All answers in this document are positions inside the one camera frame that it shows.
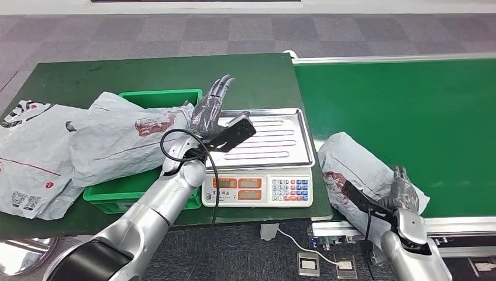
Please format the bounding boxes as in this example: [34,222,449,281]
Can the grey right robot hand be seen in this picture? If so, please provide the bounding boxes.
[381,165,420,214]

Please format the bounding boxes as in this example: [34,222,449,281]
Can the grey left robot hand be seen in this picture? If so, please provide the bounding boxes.
[188,74,236,138]

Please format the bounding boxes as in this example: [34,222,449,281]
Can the grey parcel bag red print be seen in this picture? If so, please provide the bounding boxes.
[318,132,431,249]
[70,102,195,189]
[89,91,136,117]

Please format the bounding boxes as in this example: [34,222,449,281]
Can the conveyor control electronics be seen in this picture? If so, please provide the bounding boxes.
[309,232,350,250]

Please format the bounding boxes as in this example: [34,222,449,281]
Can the green conveyor belt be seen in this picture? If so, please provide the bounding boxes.
[292,52,496,259]

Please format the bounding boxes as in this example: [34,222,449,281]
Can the white scale with steel tray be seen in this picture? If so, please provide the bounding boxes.
[201,108,315,208]

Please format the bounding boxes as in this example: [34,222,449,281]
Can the silver floor socket with plug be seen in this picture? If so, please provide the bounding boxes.
[333,253,358,279]

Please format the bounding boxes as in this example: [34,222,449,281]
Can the green plastic crate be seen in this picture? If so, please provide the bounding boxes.
[82,88,204,215]

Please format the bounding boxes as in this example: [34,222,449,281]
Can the white power adapter block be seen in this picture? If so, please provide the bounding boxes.
[259,222,281,241]

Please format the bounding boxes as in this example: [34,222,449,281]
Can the large grey mailer QR codes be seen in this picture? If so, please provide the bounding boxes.
[0,100,88,221]

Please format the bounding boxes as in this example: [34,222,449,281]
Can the round chrome base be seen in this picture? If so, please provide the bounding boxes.
[0,237,59,277]

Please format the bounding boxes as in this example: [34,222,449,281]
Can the left wrist camera black plate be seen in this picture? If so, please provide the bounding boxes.
[201,111,257,153]

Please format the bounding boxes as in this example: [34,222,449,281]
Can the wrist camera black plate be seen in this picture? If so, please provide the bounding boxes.
[340,180,396,222]
[201,111,257,153]

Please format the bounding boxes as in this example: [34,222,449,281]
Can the right wrist camera black plate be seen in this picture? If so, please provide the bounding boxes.
[340,180,396,222]

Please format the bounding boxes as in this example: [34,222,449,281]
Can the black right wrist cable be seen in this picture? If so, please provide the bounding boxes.
[360,209,377,281]

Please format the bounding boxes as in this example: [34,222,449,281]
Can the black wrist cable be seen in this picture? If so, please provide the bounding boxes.
[160,128,221,228]
[360,209,377,281]

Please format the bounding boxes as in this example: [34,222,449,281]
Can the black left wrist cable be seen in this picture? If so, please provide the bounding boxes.
[160,128,221,228]

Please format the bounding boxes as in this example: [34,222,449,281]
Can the white power cable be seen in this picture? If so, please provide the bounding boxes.
[275,228,342,266]

